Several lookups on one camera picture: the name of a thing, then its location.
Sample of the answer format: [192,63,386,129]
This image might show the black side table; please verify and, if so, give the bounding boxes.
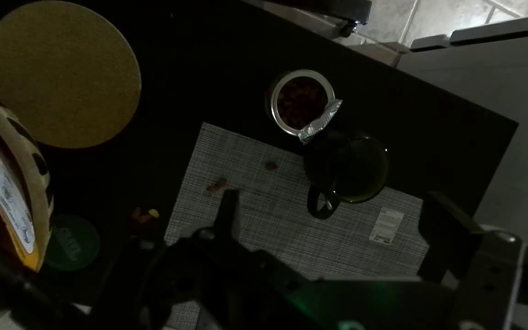
[0,0,520,308]

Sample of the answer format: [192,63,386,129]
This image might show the green plastic lid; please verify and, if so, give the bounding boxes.
[44,215,100,272]

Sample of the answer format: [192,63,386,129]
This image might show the grey checked place mat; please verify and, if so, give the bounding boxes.
[165,123,427,281]

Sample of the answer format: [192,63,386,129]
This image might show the open tin can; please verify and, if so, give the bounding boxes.
[265,70,342,145]

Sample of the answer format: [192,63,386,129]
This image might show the dark green mug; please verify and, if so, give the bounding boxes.
[304,130,388,220]

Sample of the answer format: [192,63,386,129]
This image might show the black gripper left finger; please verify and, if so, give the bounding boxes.
[214,189,240,239]

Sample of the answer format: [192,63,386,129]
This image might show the large wooden bowl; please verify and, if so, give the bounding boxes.
[0,103,55,272]

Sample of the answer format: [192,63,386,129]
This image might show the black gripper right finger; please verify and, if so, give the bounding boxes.
[418,191,484,283]

